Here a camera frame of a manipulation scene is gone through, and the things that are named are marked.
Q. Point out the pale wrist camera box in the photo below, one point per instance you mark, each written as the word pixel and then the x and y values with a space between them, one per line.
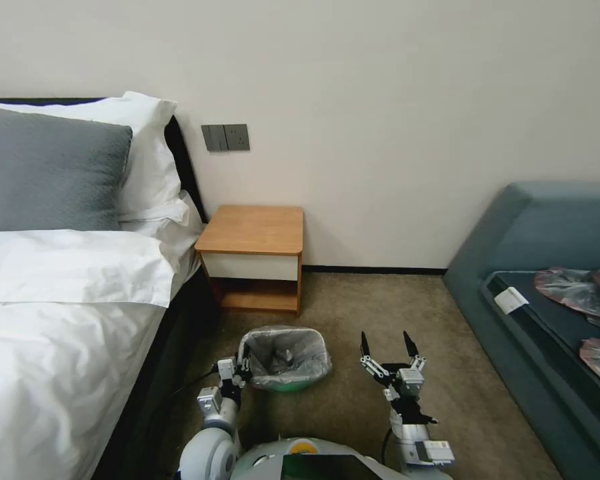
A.
pixel 411 381
pixel 226 370

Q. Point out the white duvet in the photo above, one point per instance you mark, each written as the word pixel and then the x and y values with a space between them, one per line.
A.
pixel 65 325

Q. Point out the dark sofa seat cushion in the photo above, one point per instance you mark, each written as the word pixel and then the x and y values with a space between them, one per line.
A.
pixel 545 340

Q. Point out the small trash can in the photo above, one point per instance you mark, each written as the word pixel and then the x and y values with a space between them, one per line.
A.
pixel 290 384

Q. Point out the teal sofa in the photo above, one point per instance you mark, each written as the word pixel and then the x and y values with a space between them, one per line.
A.
pixel 530 225

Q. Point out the black headboard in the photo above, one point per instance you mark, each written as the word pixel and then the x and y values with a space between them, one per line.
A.
pixel 182 160

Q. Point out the white robot front shell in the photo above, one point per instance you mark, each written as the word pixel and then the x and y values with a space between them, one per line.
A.
pixel 305 460

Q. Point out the translucent grey garbage bag liner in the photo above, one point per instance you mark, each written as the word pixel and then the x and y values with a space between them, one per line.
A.
pixel 307 352

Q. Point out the white sofa tag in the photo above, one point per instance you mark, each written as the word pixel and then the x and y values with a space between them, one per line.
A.
pixel 511 300

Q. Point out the flat white pillow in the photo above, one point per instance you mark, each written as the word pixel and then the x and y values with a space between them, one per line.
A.
pixel 182 230

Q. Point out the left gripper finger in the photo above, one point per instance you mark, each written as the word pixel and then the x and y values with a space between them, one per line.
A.
pixel 245 361
pixel 238 380

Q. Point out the large white pillow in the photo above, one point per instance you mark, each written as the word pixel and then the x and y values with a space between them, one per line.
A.
pixel 147 165

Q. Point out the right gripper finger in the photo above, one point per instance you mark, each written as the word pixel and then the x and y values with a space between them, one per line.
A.
pixel 373 366
pixel 418 362

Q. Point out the grey pillow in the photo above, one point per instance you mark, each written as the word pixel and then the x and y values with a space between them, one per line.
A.
pixel 50 170

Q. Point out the grey wall socket plate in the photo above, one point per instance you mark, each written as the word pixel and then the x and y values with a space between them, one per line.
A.
pixel 237 136

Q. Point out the black bed frame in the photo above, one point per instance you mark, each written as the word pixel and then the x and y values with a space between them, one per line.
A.
pixel 155 380

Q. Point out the grey wall switch plate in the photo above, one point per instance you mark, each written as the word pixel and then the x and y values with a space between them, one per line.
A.
pixel 213 137

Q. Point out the white nightstand drawer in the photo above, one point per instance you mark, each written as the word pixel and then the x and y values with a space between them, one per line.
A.
pixel 250 266

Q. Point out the black baseboard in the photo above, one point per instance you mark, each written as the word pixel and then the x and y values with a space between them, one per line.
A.
pixel 375 270

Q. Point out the wooden nightstand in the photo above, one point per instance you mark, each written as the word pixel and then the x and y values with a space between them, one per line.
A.
pixel 252 230

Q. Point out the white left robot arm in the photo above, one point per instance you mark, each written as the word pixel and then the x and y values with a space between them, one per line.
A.
pixel 211 447

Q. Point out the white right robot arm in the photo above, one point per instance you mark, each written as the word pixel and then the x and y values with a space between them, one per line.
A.
pixel 420 450

